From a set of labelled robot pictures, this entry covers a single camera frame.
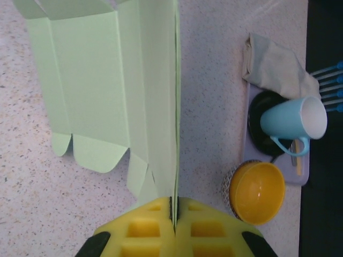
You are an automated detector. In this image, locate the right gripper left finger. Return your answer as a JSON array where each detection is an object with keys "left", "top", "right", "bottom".
[{"left": 76, "top": 196, "right": 177, "bottom": 257}]

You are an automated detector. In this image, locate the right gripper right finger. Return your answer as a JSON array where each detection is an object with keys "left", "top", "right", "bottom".
[{"left": 175, "top": 197, "right": 279, "bottom": 257}]

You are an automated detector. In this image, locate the green paper box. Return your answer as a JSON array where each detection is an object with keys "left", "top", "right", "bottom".
[{"left": 12, "top": 0, "right": 182, "bottom": 231}]

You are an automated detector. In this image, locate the yellow bowl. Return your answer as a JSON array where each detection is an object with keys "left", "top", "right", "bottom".
[{"left": 229, "top": 162, "right": 286, "bottom": 225}]

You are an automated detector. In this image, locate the lilac tray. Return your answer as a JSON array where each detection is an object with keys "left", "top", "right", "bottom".
[{"left": 242, "top": 80, "right": 310, "bottom": 187}]

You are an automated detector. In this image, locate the black round coaster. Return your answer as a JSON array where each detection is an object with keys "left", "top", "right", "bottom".
[{"left": 248, "top": 90, "right": 293, "bottom": 163}]

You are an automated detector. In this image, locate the light blue mug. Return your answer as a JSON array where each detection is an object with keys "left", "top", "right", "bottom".
[{"left": 259, "top": 95, "right": 328, "bottom": 157}]

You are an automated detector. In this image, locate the beige folded cloth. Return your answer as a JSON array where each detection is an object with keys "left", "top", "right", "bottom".
[{"left": 242, "top": 32, "right": 321, "bottom": 100}]

